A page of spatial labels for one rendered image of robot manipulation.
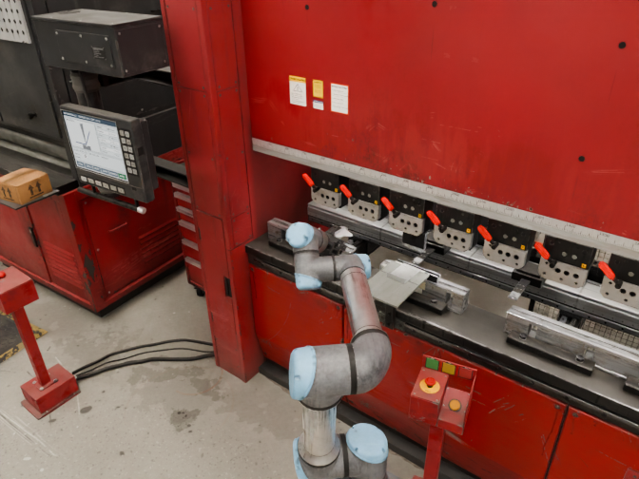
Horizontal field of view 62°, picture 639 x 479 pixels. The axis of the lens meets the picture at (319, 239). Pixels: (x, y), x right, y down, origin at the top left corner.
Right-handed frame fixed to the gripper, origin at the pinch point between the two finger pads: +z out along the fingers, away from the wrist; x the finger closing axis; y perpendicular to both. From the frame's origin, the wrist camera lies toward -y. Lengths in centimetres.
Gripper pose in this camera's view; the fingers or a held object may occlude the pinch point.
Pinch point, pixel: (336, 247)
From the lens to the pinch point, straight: 184.8
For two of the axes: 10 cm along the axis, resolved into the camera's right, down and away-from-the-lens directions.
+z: 4.0, 1.5, 9.0
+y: 8.0, 4.2, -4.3
